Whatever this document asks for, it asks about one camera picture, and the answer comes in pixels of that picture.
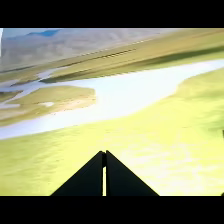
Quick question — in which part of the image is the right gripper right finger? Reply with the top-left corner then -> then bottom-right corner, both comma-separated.
105,150 -> 160,197

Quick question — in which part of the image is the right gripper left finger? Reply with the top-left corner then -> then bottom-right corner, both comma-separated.
50,150 -> 105,197

